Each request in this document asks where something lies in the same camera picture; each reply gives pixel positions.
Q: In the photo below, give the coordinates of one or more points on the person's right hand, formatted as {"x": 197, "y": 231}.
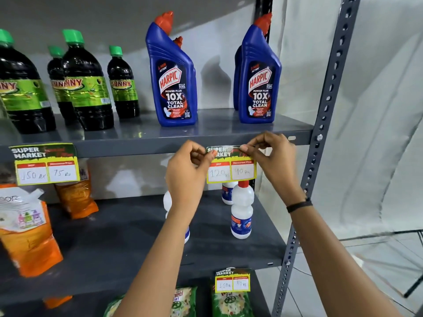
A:
{"x": 281, "y": 165}

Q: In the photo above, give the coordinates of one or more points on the person's left hand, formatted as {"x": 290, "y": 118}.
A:
{"x": 181, "y": 174}

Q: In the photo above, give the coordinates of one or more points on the person's left thumb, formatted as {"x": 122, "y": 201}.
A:
{"x": 207, "y": 163}

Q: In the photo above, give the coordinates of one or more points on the person's right thumb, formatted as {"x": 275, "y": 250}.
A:
{"x": 252, "y": 154}

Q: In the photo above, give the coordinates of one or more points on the yellow green price tag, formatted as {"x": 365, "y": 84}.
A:
{"x": 46, "y": 165}
{"x": 231, "y": 171}
{"x": 232, "y": 281}

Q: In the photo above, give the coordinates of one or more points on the person's left forearm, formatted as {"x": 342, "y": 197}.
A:
{"x": 158, "y": 264}

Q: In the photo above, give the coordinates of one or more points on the person's right forearm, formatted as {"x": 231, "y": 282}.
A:
{"x": 330, "y": 260}

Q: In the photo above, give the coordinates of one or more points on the grey metal shelf board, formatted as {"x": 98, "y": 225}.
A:
{"x": 115, "y": 240}
{"x": 211, "y": 132}

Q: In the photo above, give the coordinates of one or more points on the white red-capped bottle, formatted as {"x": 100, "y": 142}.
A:
{"x": 242, "y": 211}
{"x": 167, "y": 203}
{"x": 228, "y": 193}

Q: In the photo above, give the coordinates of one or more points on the blue toilet cleaner bottle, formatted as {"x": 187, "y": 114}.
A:
{"x": 259, "y": 85}
{"x": 236, "y": 79}
{"x": 171, "y": 85}
{"x": 180, "y": 42}

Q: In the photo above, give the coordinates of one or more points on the black wristband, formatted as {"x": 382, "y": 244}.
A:
{"x": 299, "y": 205}

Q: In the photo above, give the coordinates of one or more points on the small dark green-capped bottle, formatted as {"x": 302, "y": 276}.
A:
{"x": 59, "y": 85}
{"x": 124, "y": 89}

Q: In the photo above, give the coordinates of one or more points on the white plastic sheet curtain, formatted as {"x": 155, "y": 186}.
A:
{"x": 380, "y": 112}

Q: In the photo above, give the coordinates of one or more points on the orange refill pouch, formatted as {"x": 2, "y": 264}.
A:
{"x": 77, "y": 198}
{"x": 29, "y": 237}
{"x": 56, "y": 301}

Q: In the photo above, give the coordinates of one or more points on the large dark green-capped bottle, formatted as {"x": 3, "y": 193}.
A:
{"x": 87, "y": 95}
{"x": 23, "y": 95}

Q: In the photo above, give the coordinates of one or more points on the green detergent packet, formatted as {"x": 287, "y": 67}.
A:
{"x": 183, "y": 303}
{"x": 231, "y": 305}
{"x": 112, "y": 308}

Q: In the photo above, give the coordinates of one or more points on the grey perforated upright post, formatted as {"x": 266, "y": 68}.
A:
{"x": 325, "y": 105}

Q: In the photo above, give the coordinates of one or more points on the dark perforated upright post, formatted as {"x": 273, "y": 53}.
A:
{"x": 263, "y": 9}

